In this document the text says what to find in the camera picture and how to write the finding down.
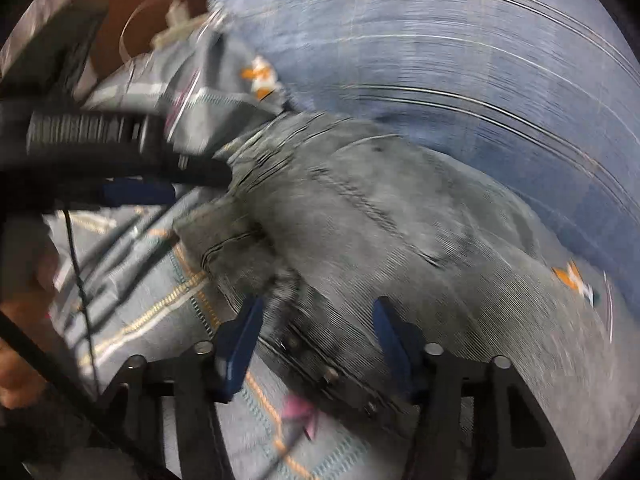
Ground grey denim pants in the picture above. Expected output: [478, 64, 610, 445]
[175, 114, 639, 478]

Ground person's left hand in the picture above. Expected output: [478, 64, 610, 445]
[1, 217, 58, 410]

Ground grey patterned bed sheet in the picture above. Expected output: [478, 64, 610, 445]
[44, 29, 640, 480]

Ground brown wooden headboard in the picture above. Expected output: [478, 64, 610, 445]
[74, 0, 231, 82]

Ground beige power strip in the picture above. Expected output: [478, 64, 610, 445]
[150, 14, 208, 50]

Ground blue plaid pillow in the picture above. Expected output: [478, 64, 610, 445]
[213, 0, 639, 294]

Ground white charger cable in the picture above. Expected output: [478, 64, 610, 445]
[118, 0, 202, 68]

